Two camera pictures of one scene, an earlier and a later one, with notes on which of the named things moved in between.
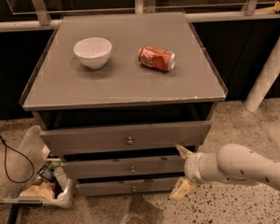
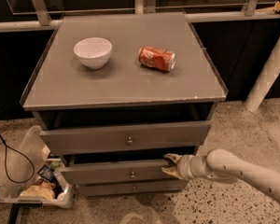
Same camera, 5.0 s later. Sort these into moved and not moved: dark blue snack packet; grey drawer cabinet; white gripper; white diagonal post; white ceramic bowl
Moved: white gripper
Not moved: white ceramic bowl; grey drawer cabinet; dark blue snack packet; white diagonal post
